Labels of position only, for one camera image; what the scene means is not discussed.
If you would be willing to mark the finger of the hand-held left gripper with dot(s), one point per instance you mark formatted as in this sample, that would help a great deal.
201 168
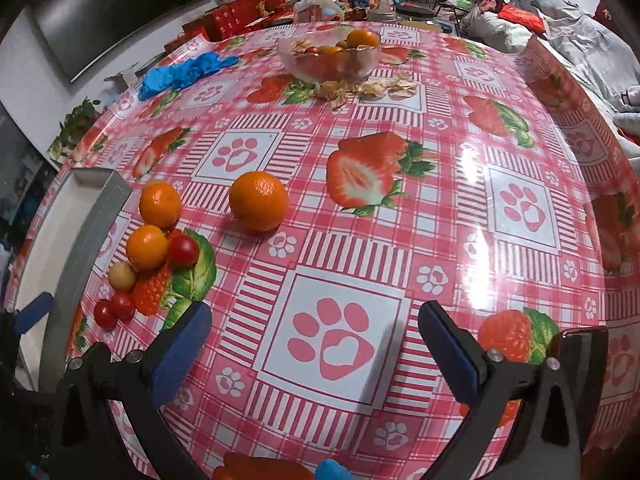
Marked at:
35 308

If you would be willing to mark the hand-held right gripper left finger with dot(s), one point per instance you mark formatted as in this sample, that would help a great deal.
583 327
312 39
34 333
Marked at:
182 355

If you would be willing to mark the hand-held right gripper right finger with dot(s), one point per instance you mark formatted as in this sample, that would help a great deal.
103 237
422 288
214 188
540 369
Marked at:
450 355

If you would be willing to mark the grey shallow tray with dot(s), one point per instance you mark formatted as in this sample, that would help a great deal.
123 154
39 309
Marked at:
80 260

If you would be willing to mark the cherry tomato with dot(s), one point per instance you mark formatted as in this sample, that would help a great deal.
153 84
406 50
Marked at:
182 251
123 306
105 314

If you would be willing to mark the tan longan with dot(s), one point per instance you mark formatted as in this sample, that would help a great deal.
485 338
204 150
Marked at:
122 276

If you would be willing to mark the small round orange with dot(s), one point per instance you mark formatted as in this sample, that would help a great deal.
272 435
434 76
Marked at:
146 247

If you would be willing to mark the mandarin orange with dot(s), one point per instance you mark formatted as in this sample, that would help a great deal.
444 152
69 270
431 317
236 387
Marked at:
362 39
160 205

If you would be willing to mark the large orange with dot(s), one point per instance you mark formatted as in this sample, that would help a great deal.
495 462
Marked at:
258 201

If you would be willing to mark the strawberry print tablecloth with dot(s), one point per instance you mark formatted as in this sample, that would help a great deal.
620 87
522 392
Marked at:
425 240

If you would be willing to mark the dark glass cabinet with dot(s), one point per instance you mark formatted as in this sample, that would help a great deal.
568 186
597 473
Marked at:
20 180

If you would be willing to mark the green potted plant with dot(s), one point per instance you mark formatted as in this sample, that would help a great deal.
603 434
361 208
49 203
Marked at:
77 122

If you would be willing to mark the pile of dry peels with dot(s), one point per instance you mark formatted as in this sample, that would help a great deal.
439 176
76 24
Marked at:
365 90

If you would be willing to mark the blue cloth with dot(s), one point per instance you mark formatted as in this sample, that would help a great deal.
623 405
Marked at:
185 72

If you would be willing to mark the clear glass bowl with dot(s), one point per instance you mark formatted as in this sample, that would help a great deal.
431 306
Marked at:
320 67

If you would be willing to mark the sofa with grey blanket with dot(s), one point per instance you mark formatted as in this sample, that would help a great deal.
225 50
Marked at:
575 40

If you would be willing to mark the stack of red gift boxes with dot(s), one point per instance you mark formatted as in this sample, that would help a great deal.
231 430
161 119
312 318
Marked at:
235 17

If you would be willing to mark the red flat cushion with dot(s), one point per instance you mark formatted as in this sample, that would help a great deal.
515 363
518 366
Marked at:
522 16

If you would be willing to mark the pile of snacks and bottles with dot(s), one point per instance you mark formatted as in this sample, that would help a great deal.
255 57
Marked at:
350 2

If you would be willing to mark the red patterned cushion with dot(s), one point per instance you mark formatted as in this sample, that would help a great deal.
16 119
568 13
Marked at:
607 12

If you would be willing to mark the black wall television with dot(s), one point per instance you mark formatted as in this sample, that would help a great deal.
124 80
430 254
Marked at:
115 10

